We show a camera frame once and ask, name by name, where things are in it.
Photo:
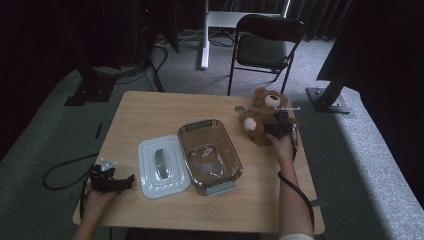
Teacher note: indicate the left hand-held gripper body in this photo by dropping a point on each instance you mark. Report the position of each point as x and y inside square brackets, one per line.
[103, 181]

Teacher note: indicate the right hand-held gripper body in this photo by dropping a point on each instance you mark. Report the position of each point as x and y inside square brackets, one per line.
[285, 126]

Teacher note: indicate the brown teddy bear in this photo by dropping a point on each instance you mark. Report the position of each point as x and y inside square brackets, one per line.
[260, 115]

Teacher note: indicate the clear brown storage box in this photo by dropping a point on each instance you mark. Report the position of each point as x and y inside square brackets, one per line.
[230, 160]

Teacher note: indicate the person's right hand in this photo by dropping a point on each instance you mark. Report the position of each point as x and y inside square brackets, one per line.
[285, 150]

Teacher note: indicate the person's left hand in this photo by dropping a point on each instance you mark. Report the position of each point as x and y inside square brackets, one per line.
[95, 205]

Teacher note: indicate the round grey table grommet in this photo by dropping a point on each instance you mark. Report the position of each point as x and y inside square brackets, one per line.
[238, 108]

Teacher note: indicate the black metal stand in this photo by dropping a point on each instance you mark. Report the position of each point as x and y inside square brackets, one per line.
[328, 101]
[90, 91]

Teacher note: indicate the small black floor strip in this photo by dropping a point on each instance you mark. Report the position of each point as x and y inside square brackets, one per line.
[98, 130]

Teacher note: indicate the black folding chair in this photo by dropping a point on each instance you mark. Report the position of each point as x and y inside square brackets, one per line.
[261, 50]

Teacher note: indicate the grey tape strip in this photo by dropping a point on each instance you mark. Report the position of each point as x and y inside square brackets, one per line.
[317, 202]

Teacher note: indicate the dark curtain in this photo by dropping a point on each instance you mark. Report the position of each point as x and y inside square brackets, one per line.
[320, 16]

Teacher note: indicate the white desk frame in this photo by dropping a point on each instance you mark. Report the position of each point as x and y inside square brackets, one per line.
[205, 50]

